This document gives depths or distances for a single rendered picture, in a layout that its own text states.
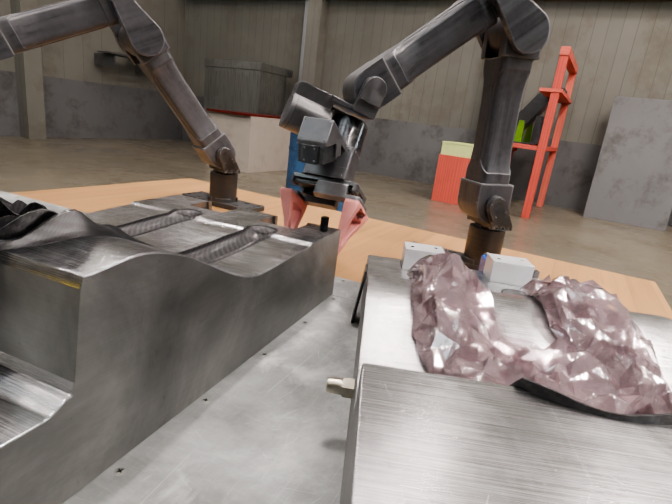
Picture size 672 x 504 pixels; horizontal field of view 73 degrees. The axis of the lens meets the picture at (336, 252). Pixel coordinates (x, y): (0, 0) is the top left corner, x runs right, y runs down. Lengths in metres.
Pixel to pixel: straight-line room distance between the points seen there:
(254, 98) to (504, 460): 9.22
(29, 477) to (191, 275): 0.14
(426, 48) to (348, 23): 9.34
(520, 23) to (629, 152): 7.58
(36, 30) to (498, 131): 0.78
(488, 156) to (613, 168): 7.48
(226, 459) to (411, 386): 0.16
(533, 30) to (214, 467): 0.70
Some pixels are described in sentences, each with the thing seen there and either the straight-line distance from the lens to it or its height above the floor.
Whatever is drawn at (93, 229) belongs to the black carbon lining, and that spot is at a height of 0.94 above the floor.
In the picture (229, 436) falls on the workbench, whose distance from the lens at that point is 0.36.
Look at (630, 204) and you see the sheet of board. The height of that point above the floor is 0.30.
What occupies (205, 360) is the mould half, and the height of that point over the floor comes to 0.83.
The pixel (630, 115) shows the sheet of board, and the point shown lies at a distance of 8.46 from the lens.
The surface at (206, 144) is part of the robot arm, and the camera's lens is 1.04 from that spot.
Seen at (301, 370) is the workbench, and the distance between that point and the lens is 0.43.
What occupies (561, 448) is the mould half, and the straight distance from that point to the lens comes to 0.22.
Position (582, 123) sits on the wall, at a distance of 8.80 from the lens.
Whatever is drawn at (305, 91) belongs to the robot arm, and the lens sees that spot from 0.68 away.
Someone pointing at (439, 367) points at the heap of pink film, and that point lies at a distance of 0.31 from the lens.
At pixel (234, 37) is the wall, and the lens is 11.58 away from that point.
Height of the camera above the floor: 1.03
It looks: 16 degrees down
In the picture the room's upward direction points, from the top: 7 degrees clockwise
